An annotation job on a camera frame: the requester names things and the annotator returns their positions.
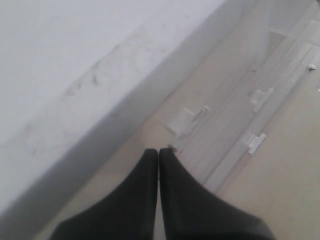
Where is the white plastic drawer cabinet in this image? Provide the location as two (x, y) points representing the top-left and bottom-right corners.
(0, 0), (316, 224)

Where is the clear plastic container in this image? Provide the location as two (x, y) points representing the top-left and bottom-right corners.
(205, 77), (320, 195)
(178, 39), (320, 189)

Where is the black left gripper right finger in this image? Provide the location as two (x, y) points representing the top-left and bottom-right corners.
(159, 148), (275, 240)

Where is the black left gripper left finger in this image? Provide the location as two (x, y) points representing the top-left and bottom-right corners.
(50, 149), (158, 240)

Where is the clear top left drawer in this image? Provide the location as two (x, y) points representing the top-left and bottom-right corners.
(119, 29), (296, 161)

